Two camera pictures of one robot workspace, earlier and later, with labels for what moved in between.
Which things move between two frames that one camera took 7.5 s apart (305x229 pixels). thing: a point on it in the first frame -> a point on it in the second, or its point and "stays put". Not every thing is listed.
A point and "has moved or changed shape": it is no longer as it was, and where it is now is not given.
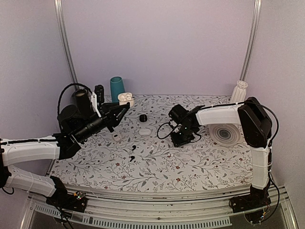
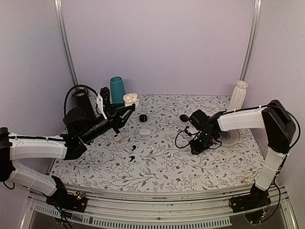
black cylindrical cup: (83, 103) stays put
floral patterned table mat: (140, 155) stays put
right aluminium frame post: (257, 10) stays put
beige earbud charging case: (125, 98) has moved or changed shape
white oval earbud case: (145, 131) stays put
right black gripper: (177, 143) -> (196, 149)
